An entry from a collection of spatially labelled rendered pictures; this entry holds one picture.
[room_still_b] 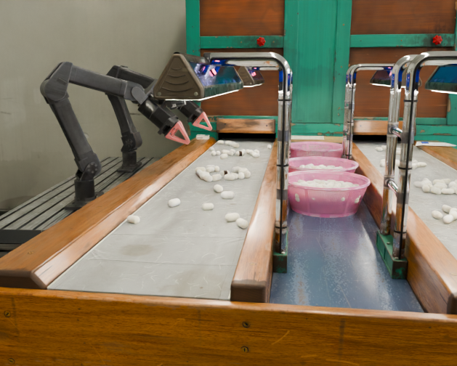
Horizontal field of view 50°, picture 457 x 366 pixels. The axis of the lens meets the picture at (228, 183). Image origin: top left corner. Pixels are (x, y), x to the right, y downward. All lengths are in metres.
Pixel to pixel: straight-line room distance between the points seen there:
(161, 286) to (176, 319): 0.07
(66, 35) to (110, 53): 0.32
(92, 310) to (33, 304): 0.10
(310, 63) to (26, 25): 2.01
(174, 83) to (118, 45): 2.70
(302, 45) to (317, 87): 0.22
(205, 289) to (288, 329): 0.15
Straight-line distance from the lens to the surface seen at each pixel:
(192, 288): 0.81
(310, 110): 2.51
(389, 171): 1.16
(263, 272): 0.80
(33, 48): 3.65
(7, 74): 3.73
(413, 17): 2.58
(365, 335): 0.77
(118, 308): 0.80
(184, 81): 0.77
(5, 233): 1.45
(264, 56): 0.97
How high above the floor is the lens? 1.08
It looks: 13 degrees down
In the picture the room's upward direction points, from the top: straight up
